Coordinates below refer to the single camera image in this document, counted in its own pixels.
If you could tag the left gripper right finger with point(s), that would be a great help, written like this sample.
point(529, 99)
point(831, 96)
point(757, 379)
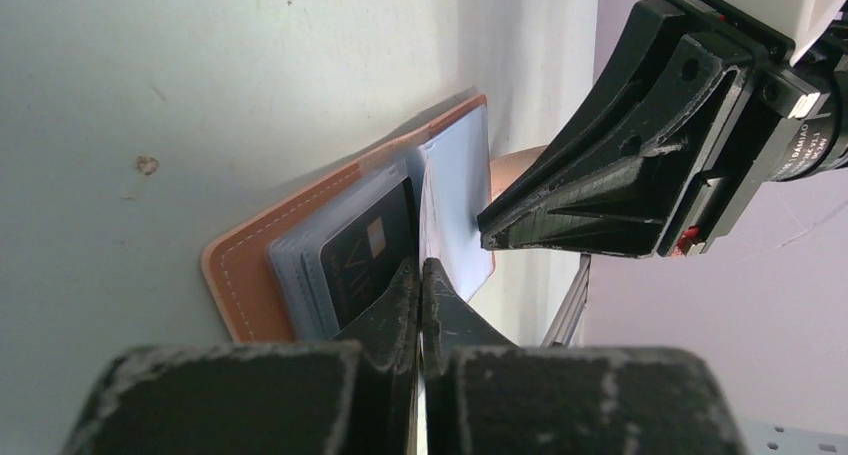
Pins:
point(486, 395)

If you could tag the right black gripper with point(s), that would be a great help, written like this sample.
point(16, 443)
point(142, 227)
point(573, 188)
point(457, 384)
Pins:
point(674, 140)

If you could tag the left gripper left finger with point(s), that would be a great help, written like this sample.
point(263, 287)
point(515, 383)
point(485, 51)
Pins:
point(353, 394)

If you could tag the black credit card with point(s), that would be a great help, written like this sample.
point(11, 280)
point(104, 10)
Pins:
point(361, 258)

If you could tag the brown leather card holder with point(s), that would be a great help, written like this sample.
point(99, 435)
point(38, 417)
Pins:
point(265, 275)

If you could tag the aluminium frame rail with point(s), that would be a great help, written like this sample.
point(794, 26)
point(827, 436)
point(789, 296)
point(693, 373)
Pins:
point(565, 324)

